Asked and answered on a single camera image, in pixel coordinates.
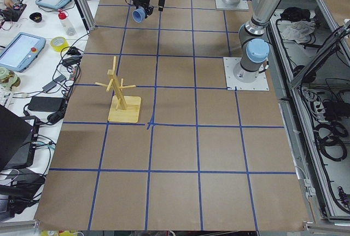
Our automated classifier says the light blue plastic cup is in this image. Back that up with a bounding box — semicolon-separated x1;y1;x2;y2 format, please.
132;7;146;23

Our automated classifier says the wooden cup rack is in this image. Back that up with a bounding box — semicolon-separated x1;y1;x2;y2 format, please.
95;56;142;123

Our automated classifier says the clear bottle red cap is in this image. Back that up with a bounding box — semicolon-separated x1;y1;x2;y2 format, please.
58;10;76;36

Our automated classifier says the yellow tape roll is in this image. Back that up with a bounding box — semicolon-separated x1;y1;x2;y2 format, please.
50;36;69;52

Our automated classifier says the black small bowl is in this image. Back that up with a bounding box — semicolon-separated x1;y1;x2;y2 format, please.
29;12;43;23

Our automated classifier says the teach pendant tablet near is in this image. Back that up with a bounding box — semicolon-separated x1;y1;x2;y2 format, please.
1;32;46;72

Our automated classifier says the white crumpled cloth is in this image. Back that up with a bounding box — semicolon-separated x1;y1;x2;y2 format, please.
281;21;316;44

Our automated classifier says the black power adapter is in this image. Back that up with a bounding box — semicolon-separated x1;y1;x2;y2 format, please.
28;96;63;112

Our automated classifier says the black laptop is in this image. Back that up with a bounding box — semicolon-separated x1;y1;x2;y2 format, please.
1;106;39;170

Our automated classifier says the aluminium frame post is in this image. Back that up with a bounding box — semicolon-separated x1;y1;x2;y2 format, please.
61;0;96;31

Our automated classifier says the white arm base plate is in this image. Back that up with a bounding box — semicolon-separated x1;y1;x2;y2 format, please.
223;57;269;91
215;0;249;11

